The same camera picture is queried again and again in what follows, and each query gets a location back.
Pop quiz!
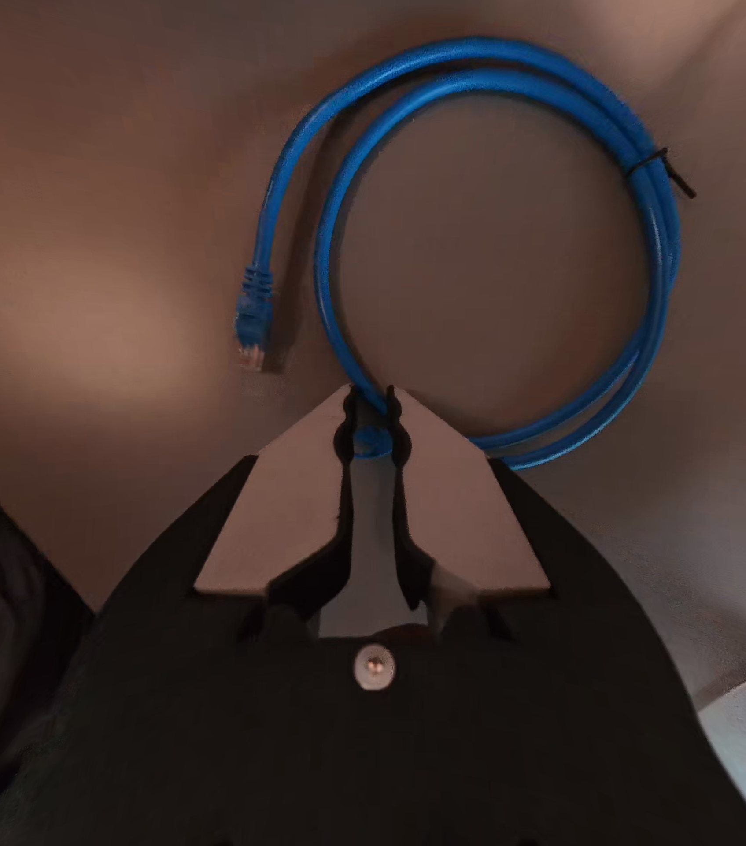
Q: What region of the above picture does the black cable tie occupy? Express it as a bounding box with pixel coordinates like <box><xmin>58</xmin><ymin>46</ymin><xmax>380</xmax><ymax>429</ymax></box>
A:
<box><xmin>623</xmin><ymin>147</ymin><xmax>698</xmax><ymax>199</ymax></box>

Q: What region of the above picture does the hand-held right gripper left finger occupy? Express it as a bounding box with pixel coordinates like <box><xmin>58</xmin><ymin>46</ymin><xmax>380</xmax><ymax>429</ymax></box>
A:
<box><xmin>193</xmin><ymin>383</ymin><xmax>357</xmax><ymax>622</ymax></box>

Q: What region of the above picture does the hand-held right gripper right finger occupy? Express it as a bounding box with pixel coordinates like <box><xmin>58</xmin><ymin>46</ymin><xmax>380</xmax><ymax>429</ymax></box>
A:
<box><xmin>386</xmin><ymin>385</ymin><xmax>552</xmax><ymax>641</ymax></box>

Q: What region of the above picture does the blue ethernet cable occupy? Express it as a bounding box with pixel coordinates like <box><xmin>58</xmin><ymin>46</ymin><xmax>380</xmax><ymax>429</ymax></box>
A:
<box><xmin>234</xmin><ymin>36</ymin><xmax>683</xmax><ymax>471</ymax></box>

